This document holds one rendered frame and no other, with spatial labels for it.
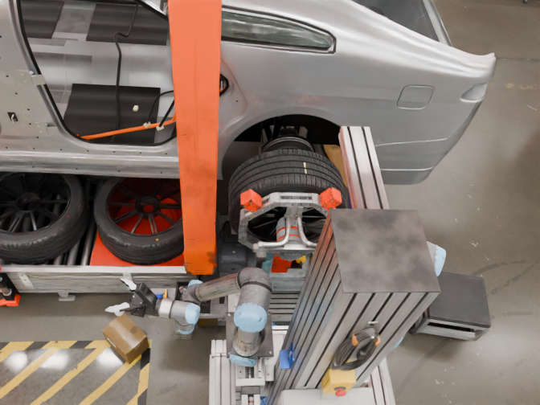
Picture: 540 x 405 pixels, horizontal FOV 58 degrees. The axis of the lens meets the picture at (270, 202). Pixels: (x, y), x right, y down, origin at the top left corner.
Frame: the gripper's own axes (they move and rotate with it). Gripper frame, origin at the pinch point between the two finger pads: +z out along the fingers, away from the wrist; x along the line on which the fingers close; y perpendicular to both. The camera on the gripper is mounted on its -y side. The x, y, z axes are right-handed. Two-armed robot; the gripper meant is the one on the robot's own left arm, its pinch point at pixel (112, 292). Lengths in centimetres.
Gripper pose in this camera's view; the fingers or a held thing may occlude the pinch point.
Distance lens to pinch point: 208.1
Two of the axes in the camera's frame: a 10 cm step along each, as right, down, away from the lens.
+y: -1.3, 6.9, 7.1
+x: 1.7, -6.9, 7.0
